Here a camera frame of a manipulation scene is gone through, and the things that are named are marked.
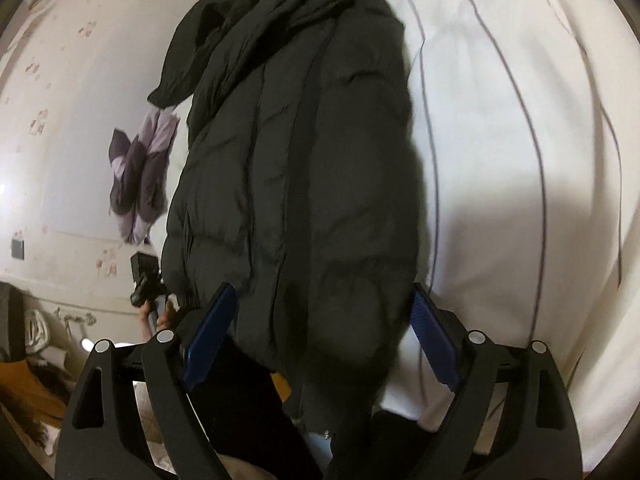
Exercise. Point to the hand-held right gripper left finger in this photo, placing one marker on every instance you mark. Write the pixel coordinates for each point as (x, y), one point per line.
(210, 335)

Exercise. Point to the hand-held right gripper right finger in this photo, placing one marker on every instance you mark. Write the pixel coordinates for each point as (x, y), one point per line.
(435, 345)

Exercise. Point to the black puffer jacket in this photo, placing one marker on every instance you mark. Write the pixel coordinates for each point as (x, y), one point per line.
(300, 185)

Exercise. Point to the person's left hand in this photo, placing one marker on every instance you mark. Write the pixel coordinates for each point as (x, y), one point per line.
(162, 317)

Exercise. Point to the purple garment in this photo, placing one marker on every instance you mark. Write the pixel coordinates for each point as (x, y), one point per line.
(142, 180)

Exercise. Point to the person's black trouser leg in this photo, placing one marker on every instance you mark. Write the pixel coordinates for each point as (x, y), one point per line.
(250, 420)

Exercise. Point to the white bag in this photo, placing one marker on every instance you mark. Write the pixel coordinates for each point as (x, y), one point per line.
(35, 331)

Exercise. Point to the white striped duvet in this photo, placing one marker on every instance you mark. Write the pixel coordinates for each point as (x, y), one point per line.
(500, 160)

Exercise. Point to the dark wall socket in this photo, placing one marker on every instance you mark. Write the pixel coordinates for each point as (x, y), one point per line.
(17, 249)

